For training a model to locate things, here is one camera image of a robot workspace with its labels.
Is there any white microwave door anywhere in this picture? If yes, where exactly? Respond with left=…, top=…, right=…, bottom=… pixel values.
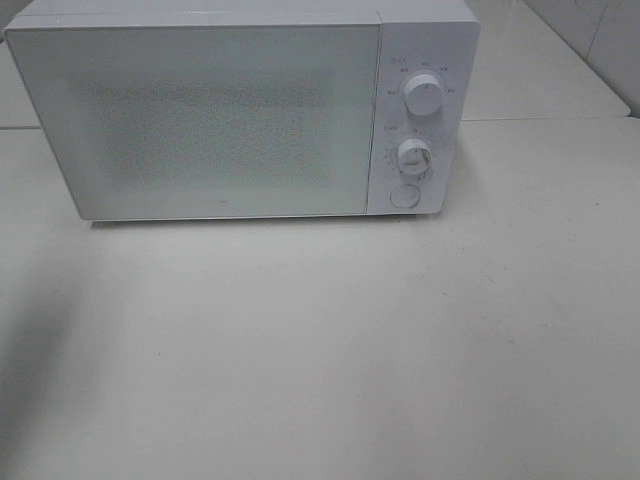
left=8, top=25, right=379, bottom=221

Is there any white upper power knob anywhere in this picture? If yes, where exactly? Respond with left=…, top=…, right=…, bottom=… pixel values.
left=403, top=72, right=444, bottom=116

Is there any white timer knob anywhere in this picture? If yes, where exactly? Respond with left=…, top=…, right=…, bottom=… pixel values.
left=397, top=138, right=431, bottom=176

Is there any white microwave oven body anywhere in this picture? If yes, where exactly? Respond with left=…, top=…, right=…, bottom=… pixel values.
left=3, top=1, right=481, bottom=219

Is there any round door release button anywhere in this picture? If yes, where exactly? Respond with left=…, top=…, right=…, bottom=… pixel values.
left=390, top=185, right=420, bottom=208

